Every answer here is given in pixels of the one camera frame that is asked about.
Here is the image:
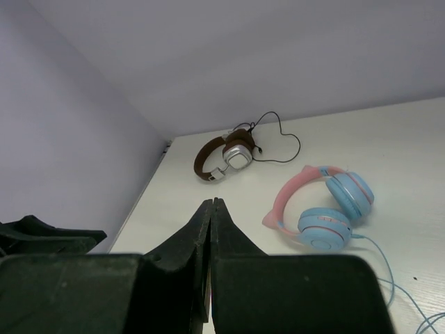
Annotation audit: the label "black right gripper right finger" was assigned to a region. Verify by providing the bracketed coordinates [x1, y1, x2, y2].
[210, 198, 394, 333]

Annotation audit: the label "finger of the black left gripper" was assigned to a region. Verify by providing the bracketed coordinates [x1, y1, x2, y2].
[1, 215, 107, 257]

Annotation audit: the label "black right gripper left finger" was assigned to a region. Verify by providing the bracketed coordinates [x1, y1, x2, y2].
[1, 200, 213, 333]

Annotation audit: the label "brown silver headphones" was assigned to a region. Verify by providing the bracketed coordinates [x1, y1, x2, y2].
[193, 129, 255, 182]

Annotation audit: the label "black headphone cable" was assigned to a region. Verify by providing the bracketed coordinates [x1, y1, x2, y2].
[227, 111, 300, 164]

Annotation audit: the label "pink blue cat-ear headphones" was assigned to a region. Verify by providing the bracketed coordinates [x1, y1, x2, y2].
[262, 166, 375, 251]

